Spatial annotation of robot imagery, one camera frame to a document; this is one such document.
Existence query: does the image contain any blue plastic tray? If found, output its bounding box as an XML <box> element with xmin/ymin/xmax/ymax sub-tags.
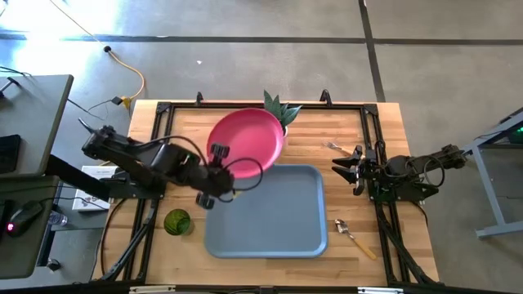
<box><xmin>203</xmin><ymin>163</ymin><xmax>329</xmax><ymax>260</ymax></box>

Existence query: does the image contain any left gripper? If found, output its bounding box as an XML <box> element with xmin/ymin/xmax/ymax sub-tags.
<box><xmin>190</xmin><ymin>142</ymin><xmax>237</xmax><ymax>211</ymax></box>

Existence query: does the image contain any metal spoon with wooden handle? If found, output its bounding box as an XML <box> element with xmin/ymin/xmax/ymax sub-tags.
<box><xmin>334</xmin><ymin>218</ymin><xmax>378</xmax><ymax>261</ymax></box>

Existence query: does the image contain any yellow extension cable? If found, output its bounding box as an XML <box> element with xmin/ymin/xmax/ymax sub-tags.
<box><xmin>48</xmin><ymin>0</ymin><xmax>146</xmax><ymax>109</ymax></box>

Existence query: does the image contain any clear water bottle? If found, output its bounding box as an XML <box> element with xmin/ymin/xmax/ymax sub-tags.
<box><xmin>47</xmin><ymin>210</ymin><xmax>69</xmax><ymax>227</ymax></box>

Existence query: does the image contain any pink plastic plate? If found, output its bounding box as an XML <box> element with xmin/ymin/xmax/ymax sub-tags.
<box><xmin>206</xmin><ymin>107</ymin><xmax>286</xmax><ymax>180</ymax></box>

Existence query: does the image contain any grey desk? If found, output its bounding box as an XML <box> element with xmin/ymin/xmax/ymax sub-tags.
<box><xmin>0</xmin><ymin>74</ymin><xmax>75</xmax><ymax>179</ymax></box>

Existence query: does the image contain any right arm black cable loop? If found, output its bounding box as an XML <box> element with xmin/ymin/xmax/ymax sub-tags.
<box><xmin>422</xmin><ymin>155</ymin><xmax>447</xmax><ymax>189</ymax></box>

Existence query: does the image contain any silver bracket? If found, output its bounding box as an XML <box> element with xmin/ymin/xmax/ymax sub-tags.
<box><xmin>357</xmin><ymin>287</ymin><xmax>405</xmax><ymax>294</ymax></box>
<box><xmin>129</xmin><ymin>285</ymin><xmax>177</xmax><ymax>294</ymax></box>

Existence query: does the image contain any thin black floor cable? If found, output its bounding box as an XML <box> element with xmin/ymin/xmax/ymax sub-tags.
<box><xmin>66</xmin><ymin>96</ymin><xmax>124</xmax><ymax>123</ymax></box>

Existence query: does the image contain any grey metal table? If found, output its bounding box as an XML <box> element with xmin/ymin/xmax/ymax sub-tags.
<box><xmin>463</xmin><ymin>107</ymin><xmax>523</xmax><ymax>240</ymax></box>

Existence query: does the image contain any dark lower desk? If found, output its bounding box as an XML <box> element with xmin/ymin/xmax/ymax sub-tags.
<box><xmin>0</xmin><ymin>175</ymin><xmax>63</xmax><ymax>279</ymax></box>

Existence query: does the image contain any metal fork with wooden handle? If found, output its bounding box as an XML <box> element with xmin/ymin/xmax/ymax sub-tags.
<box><xmin>322</xmin><ymin>140</ymin><xmax>355</xmax><ymax>158</ymax></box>

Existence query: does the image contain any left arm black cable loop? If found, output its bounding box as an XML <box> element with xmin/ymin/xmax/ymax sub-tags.
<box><xmin>218</xmin><ymin>157</ymin><xmax>265</xmax><ymax>204</ymax></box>

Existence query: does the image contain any artificial plant in white pot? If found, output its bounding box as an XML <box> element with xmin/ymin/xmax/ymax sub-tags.
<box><xmin>262</xmin><ymin>89</ymin><xmax>303</xmax><ymax>138</ymax></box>

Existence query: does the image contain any green glass cup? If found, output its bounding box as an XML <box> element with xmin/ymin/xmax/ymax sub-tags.
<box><xmin>163</xmin><ymin>208</ymin><xmax>192</xmax><ymax>237</ymax></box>

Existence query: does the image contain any white printed box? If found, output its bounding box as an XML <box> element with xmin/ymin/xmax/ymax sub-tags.
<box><xmin>72</xmin><ymin>164</ymin><xmax>120</xmax><ymax>212</ymax></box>

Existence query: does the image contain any black aluminium table frame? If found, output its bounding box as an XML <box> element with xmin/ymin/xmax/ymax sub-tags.
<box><xmin>97</xmin><ymin>100</ymin><xmax>440</xmax><ymax>287</ymax></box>

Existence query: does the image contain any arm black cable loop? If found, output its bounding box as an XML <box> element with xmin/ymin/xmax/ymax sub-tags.
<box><xmin>422</xmin><ymin>155</ymin><xmax>447</xmax><ymax>189</ymax></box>
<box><xmin>218</xmin><ymin>157</ymin><xmax>265</xmax><ymax>204</ymax></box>

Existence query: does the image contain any black computer mouse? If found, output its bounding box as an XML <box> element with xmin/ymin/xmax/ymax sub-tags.
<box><xmin>5</xmin><ymin>200</ymin><xmax>44</xmax><ymax>238</ymax></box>

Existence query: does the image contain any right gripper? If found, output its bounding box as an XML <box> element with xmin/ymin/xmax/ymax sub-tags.
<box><xmin>331</xmin><ymin>145</ymin><xmax>389</xmax><ymax>197</ymax></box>

